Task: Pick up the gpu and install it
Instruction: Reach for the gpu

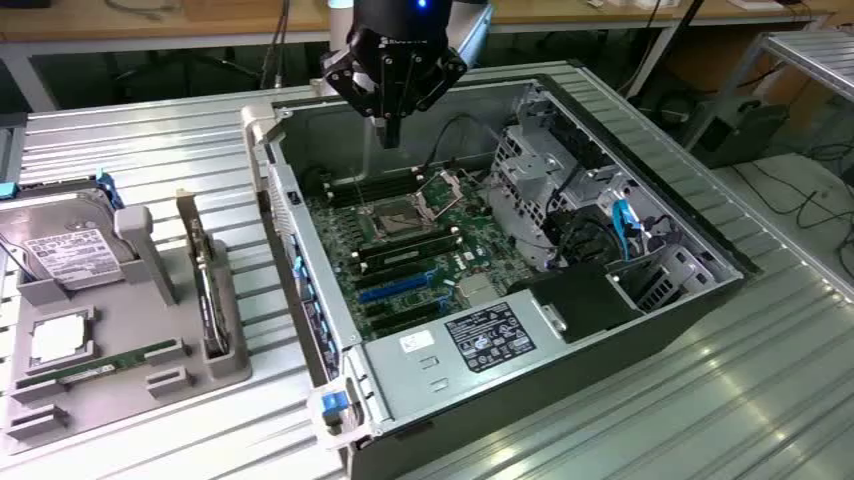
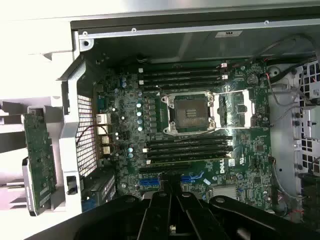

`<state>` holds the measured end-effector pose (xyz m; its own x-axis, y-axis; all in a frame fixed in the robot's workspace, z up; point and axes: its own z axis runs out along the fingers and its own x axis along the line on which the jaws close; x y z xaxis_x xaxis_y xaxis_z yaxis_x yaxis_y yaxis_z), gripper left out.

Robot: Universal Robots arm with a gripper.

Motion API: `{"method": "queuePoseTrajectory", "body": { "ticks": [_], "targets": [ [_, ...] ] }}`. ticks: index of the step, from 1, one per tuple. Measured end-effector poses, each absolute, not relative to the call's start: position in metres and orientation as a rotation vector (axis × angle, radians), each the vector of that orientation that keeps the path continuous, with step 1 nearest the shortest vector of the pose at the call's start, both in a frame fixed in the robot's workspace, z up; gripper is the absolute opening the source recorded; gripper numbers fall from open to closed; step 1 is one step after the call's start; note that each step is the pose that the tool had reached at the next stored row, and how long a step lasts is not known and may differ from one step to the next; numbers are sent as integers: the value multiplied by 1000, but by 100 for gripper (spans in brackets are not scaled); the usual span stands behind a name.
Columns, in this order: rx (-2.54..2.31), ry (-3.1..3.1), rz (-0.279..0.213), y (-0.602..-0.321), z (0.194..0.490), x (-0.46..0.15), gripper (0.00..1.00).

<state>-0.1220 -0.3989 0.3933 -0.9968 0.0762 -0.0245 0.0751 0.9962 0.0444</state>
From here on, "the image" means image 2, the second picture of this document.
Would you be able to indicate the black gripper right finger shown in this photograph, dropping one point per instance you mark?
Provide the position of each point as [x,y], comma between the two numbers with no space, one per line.
[200,220]

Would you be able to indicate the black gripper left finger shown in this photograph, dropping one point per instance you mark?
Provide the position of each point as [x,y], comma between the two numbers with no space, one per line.
[150,220]

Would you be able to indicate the silver chipset heatsink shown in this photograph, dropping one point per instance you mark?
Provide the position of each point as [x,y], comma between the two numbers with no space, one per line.
[223,193]

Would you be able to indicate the blue expansion slot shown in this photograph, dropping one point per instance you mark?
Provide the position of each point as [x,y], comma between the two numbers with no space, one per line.
[148,183]

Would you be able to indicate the black expansion slot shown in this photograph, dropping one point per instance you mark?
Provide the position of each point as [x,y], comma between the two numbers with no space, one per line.
[162,168]

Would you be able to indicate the green Dell motherboard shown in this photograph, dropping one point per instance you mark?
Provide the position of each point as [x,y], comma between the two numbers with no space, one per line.
[255,150]

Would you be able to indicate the CPU socket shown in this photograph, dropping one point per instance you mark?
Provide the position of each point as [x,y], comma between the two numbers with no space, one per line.
[191,112]

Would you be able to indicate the metal socket cover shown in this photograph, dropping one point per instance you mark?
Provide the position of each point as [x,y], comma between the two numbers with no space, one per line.
[246,107]

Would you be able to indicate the thin metal locking lever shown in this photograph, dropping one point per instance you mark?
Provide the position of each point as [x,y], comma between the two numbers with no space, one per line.
[232,92]

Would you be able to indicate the open black PC case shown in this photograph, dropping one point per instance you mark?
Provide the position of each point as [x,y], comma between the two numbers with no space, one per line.
[72,105]

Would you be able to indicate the metal disk bay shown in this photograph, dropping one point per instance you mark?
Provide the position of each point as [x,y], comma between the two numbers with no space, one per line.
[306,130]

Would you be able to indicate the round coin battery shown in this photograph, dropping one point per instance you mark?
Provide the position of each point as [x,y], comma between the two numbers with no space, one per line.
[252,80]

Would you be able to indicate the grey parts rack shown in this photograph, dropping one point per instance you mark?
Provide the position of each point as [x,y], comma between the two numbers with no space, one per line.
[15,130]

